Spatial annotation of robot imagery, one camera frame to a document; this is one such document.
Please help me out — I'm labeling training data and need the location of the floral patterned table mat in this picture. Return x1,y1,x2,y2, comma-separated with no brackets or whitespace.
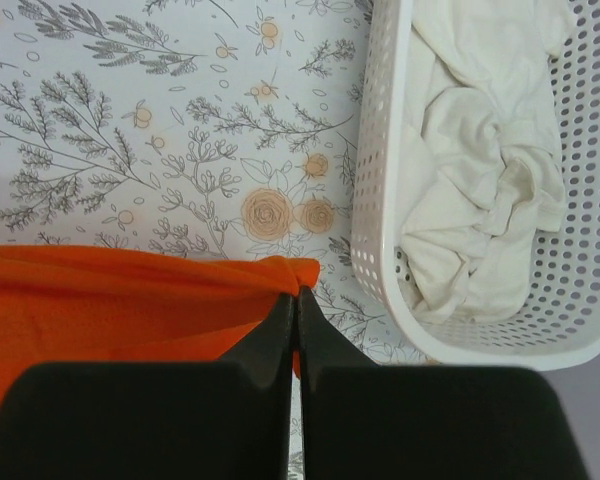
0,0,431,480

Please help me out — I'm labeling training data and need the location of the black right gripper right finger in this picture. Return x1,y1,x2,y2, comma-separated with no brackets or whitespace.
296,288,588,479

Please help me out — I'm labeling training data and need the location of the orange t-shirt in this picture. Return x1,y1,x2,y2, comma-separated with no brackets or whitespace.
0,245,320,403

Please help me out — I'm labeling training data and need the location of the white perforated plastic basket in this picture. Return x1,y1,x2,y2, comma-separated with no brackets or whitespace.
351,1,600,371

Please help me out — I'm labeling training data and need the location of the crumpled white t-shirt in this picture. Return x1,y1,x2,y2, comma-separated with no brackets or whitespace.
398,1,576,324

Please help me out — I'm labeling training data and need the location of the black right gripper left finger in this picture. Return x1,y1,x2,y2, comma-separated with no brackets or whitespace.
0,294,294,479

